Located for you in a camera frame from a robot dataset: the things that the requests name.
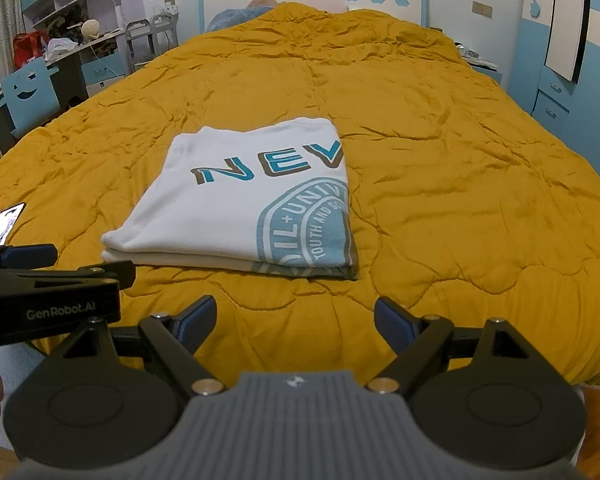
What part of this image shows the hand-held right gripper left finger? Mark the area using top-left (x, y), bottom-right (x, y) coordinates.
top-left (62, 295), bottom-right (226, 396)

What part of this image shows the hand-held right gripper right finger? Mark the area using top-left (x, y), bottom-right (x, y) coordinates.
top-left (367, 297), bottom-right (541, 396)

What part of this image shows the white plastic bag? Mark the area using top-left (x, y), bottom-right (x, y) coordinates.
top-left (46, 37), bottom-right (81, 58)

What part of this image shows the yellow quilted blanket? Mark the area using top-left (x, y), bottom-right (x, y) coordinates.
top-left (0, 2), bottom-right (600, 391)

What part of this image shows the white printed t-shirt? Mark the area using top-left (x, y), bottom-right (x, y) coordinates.
top-left (101, 117), bottom-right (359, 281)

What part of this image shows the blue pillow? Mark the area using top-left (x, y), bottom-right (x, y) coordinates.
top-left (206, 7), bottom-right (261, 33)

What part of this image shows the smartphone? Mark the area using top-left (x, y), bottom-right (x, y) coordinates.
top-left (0, 202), bottom-right (27, 247)

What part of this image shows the white panel with black edge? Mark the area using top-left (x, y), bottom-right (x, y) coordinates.
top-left (544, 0), bottom-right (592, 83)

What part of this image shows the blue and white drawer unit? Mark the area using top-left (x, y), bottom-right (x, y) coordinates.
top-left (80, 55), bottom-right (118, 96)

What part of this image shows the blue and white wardrobe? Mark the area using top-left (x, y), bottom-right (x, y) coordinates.
top-left (507, 0), bottom-right (600, 171)

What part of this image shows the blue chair with face cutout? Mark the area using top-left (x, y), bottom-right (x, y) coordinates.
top-left (0, 57), bottom-right (61, 138)

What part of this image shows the red bag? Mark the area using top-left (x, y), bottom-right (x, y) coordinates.
top-left (12, 31), bottom-right (48, 67)

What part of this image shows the cluttered desk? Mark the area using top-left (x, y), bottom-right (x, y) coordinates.
top-left (0, 27), bottom-right (131, 156)

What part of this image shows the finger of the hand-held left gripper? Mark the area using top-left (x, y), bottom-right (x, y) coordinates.
top-left (0, 242), bottom-right (59, 269)
top-left (75, 260), bottom-right (137, 291)

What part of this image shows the white nightstand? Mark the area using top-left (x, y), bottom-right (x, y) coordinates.
top-left (455, 42), bottom-right (503, 83)

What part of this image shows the grey trolley cart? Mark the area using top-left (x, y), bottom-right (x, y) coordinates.
top-left (125, 14), bottom-right (181, 68)

